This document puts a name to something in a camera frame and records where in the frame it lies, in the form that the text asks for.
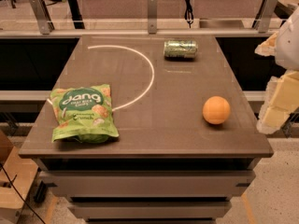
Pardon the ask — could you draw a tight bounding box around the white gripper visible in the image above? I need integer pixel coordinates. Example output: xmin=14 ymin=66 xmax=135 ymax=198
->
xmin=254 ymin=8 xmax=299 ymax=134

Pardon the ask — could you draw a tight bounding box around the green soda can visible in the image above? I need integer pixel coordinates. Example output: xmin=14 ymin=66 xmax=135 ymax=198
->
xmin=164 ymin=40 xmax=198 ymax=59

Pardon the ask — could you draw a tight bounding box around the orange ball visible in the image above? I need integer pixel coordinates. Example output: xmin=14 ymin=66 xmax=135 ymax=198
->
xmin=202 ymin=96 xmax=231 ymax=125

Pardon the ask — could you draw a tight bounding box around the grey drawer cabinet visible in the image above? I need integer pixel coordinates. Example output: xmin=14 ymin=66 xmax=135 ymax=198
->
xmin=33 ymin=158 xmax=262 ymax=224

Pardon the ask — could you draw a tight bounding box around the green rice chips bag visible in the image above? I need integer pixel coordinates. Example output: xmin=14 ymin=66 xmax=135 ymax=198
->
xmin=50 ymin=84 xmax=119 ymax=144

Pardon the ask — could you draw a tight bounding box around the cardboard box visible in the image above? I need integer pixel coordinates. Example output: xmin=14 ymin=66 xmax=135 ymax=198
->
xmin=0 ymin=131 xmax=37 ymax=224

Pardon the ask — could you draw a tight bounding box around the right metal bracket post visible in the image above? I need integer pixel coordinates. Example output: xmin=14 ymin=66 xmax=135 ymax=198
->
xmin=257 ymin=0 xmax=278 ymax=33

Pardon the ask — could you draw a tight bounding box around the metal bracket post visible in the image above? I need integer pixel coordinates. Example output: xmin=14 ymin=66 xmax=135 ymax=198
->
xmin=257 ymin=0 xmax=278 ymax=33
xmin=29 ymin=0 xmax=52 ymax=35
xmin=148 ymin=0 xmax=157 ymax=34

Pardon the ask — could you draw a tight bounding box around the hanging black cable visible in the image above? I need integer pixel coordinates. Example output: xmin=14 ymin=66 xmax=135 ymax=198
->
xmin=183 ymin=0 xmax=194 ymax=29

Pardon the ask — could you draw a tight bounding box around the middle metal bracket post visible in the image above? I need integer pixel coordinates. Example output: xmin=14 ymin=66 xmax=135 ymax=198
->
xmin=148 ymin=0 xmax=157 ymax=34

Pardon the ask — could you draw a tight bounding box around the horizontal metal rail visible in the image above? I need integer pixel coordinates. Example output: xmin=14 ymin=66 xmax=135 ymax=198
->
xmin=0 ymin=29 xmax=276 ymax=37

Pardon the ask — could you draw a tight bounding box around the left metal bracket post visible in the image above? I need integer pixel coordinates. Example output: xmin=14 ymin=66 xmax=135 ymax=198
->
xmin=29 ymin=0 xmax=52 ymax=35

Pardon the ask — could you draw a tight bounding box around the black floor cable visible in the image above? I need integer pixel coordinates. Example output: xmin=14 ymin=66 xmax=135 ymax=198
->
xmin=0 ymin=162 xmax=47 ymax=224

